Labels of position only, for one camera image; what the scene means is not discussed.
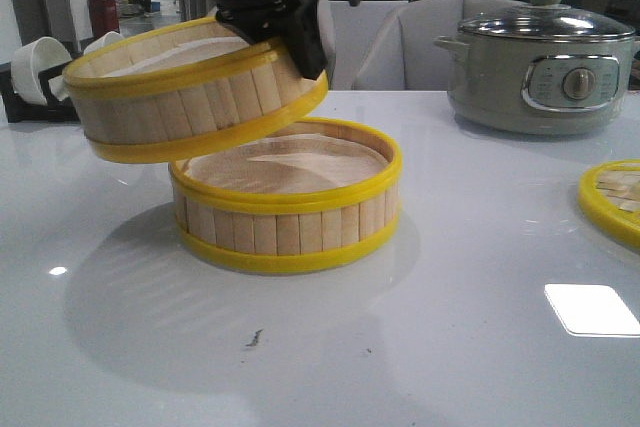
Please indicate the white bowl far left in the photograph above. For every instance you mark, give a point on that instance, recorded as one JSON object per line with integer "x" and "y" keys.
{"x": 31, "y": 59}

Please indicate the black bowl rack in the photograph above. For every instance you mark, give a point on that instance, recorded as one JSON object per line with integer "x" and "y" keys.
{"x": 18, "y": 110}

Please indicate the white bowl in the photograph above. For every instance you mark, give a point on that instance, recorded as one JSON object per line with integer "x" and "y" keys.
{"x": 31, "y": 59}
{"x": 103, "y": 41}

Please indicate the bamboo steamer tier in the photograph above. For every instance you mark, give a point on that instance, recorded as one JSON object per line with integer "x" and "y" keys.
{"x": 191, "y": 110}
{"x": 293, "y": 233}

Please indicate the grey chair right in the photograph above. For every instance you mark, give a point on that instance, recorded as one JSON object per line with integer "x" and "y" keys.
{"x": 403, "y": 55}

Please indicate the bamboo steamer lid yellow rim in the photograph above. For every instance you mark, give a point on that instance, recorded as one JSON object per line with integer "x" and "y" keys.
{"x": 608, "y": 195}

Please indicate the red bin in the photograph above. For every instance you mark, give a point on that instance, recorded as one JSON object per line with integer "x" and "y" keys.
{"x": 103, "y": 17}

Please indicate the white steamer liner cloth centre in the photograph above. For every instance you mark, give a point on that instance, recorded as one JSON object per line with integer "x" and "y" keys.
{"x": 290, "y": 164}

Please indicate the green electric cooking pot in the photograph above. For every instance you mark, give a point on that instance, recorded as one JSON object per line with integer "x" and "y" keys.
{"x": 538, "y": 87}

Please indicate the white cabinet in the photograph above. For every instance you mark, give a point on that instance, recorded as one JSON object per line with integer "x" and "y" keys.
{"x": 355, "y": 29}

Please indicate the glass pot lid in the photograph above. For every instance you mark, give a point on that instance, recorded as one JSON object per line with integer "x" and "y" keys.
{"x": 547, "y": 20}

